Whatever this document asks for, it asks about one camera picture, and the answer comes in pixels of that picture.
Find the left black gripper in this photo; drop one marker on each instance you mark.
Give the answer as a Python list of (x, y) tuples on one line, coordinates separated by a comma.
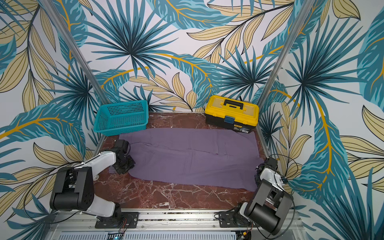
[(123, 171)]

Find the purple long pants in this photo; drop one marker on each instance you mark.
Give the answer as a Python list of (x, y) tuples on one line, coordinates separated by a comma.
[(206, 157)]

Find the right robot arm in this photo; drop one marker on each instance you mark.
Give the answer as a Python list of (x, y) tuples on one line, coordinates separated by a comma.
[(271, 203)]

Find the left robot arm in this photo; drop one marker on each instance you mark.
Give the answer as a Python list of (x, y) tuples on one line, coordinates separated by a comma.
[(74, 186)]

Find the teal plastic basket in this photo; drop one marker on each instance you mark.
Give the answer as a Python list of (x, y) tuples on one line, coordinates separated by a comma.
[(122, 118)]

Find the yellow black toolbox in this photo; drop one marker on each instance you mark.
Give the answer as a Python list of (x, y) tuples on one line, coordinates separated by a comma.
[(232, 114)]

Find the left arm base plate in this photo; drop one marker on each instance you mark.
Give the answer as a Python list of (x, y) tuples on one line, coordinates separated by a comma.
[(125, 220)]

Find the front aluminium rail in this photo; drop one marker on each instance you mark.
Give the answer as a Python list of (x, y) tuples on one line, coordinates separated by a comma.
[(160, 224)]

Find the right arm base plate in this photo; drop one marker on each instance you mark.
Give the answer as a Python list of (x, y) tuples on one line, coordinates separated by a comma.
[(232, 220)]

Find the left aluminium frame post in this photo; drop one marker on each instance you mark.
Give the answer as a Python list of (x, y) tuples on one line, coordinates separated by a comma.
[(64, 31)]

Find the aluminium frame post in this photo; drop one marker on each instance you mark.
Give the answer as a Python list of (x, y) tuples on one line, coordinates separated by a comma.
[(64, 31), (291, 37)]

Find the right aluminium frame post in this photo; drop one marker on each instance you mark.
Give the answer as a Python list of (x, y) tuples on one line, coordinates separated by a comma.
[(291, 37)]

